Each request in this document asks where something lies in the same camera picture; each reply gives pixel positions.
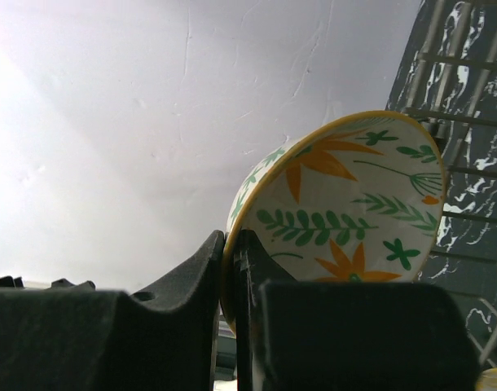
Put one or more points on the grey wire dish rack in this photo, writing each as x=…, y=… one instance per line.
x=451, y=87

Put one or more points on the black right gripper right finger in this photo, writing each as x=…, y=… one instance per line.
x=295, y=335

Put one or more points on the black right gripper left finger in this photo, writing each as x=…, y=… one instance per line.
x=76, y=337

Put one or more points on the yellow rim leaf bowl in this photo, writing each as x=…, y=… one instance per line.
x=358, y=200

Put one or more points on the orange flower leaf bowl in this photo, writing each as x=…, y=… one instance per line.
x=487, y=380

